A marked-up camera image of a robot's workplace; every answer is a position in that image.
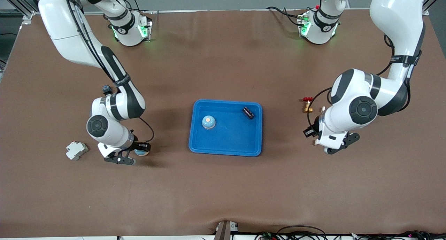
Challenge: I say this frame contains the blue plastic tray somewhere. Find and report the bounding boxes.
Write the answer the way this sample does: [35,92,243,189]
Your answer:
[189,99,263,157]

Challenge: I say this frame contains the white circuit breaker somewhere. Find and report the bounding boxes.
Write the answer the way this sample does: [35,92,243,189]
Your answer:
[66,141,89,161]

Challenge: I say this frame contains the brown table mat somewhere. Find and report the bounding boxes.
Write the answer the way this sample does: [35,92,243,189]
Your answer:
[0,9,446,238]

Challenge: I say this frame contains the white curved plastic bracket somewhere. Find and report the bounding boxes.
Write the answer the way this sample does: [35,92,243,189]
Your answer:
[314,106,326,146]

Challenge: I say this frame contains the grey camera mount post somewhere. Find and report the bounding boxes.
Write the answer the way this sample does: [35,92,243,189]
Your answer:
[213,220,239,240]

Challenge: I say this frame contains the black left arm base cable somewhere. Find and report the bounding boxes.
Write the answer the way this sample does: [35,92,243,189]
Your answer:
[267,6,305,26]

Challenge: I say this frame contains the black arm base cable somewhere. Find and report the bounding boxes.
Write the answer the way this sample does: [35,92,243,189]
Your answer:
[267,6,305,26]
[124,0,155,15]

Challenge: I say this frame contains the silver table edge rail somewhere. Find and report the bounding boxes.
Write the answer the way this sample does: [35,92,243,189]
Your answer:
[33,7,373,16]

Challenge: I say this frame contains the black right arm base cable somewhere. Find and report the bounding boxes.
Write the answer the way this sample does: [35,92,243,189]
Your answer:
[124,0,155,15]

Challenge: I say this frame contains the black cable bundle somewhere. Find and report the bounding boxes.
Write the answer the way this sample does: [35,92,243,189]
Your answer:
[254,225,446,240]

